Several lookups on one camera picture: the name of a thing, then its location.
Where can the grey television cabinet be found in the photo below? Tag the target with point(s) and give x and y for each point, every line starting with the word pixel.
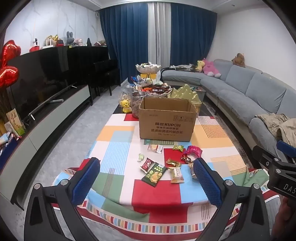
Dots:
pixel 46 129

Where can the grey storage bin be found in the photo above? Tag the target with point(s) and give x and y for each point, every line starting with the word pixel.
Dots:
pixel 200 92

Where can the white security camera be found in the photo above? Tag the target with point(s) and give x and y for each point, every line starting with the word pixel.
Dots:
pixel 36 41

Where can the grey fabric sofa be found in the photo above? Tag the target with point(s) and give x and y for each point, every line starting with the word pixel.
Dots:
pixel 242 92

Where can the red gift box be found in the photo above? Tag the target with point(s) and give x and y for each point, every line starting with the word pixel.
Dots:
pixel 34 49

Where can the brown paper gift bag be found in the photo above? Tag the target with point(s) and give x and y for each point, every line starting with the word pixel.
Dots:
pixel 14 120

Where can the yellow bear figurine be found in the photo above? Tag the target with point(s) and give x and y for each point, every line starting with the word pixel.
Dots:
pixel 125 106

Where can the yellow plush toy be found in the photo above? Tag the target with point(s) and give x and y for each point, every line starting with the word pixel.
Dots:
pixel 199 66

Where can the black piano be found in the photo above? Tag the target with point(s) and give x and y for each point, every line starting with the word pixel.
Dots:
pixel 92 60

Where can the beige quilted jacket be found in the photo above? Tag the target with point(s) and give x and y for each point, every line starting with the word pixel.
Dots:
pixel 270 122

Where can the brown teddy bear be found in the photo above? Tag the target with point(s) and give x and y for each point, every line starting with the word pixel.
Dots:
pixel 239 59

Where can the small pale green candy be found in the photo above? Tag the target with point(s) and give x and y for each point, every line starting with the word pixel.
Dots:
pixel 140 157

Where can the white router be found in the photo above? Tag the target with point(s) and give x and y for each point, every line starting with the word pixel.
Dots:
pixel 48 44

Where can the black metronome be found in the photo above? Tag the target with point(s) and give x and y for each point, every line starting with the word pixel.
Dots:
pixel 89 41

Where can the clear jar of brown nuts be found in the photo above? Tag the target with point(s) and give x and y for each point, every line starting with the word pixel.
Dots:
pixel 138 104

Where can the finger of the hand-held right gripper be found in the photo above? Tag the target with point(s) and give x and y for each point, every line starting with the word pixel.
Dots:
pixel 263 155
pixel 286 149

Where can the dark green cracker packet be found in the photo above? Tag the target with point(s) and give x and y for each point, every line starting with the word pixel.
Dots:
pixel 153 176

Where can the red snack packet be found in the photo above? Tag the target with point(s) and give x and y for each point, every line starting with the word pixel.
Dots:
pixel 146 165

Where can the colourful checked tablecloth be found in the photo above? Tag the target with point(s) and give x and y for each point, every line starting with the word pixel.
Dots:
pixel 115 148

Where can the clear packet with yellow cake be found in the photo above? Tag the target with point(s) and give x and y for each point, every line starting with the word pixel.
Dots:
pixel 154 148

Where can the patterned floor rug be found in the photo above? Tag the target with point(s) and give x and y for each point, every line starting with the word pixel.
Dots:
pixel 231 129

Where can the yellow-green snack packet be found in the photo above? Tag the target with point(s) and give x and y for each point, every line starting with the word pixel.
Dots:
pixel 178 147

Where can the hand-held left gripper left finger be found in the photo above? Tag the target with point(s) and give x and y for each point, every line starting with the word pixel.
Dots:
pixel 86 179

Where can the white plastic bag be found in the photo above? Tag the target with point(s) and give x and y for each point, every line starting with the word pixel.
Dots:
pixel 158 77

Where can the foil-wrapped twist candy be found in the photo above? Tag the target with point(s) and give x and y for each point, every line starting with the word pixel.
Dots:
pixel 186 158

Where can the gold ornament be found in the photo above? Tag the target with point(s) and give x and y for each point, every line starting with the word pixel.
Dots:
pixel 54 38

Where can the khaki jacket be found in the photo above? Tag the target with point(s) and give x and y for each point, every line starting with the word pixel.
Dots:
pixel 288 132

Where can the small pink plush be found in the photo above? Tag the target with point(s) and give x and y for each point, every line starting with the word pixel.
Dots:
pixel 79 41

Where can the black curved television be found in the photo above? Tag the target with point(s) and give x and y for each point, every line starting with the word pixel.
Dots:
pixel 41 81

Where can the brown cardboard box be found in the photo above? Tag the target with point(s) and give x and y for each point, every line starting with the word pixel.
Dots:
pixel 161 125

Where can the person's right hand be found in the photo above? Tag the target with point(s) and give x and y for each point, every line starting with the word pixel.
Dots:
pixel 288 217

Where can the gold snack packet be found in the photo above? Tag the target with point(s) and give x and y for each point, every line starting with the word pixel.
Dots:
pixel 173 162
pixel 191 170

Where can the blue curtain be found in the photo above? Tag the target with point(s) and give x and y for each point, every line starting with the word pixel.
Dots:
pixel 124 41
pixel 192 34

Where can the pink snack packet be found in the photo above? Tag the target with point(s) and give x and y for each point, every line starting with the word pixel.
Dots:
pixel 194 150

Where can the grey bunny plush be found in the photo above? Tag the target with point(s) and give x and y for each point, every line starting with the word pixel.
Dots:
pixel 69 38

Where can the loose papers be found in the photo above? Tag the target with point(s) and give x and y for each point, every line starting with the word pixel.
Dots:
pixel 182 67

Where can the pile of assorted snacks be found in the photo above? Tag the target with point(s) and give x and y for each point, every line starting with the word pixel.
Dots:
pixel 152 89

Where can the white sheer curtain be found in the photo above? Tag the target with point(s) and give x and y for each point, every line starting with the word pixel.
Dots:
pixel 159 34

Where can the beige snack packet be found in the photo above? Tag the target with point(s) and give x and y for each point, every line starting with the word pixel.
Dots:
pixel 177 175

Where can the red heart balloon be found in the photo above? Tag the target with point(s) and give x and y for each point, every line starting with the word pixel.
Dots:
pixel 8 76
pixel 9 52

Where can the clear box with golden lid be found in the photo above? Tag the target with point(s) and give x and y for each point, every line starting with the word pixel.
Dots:
pixel 185 95

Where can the clear bag of nuts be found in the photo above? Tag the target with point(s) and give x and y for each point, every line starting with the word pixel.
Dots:
pixel 123 95

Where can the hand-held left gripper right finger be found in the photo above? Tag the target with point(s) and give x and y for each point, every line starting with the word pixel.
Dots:
pixel 205 183

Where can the pink plush toy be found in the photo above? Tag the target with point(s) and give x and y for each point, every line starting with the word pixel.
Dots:
pixel 211 68

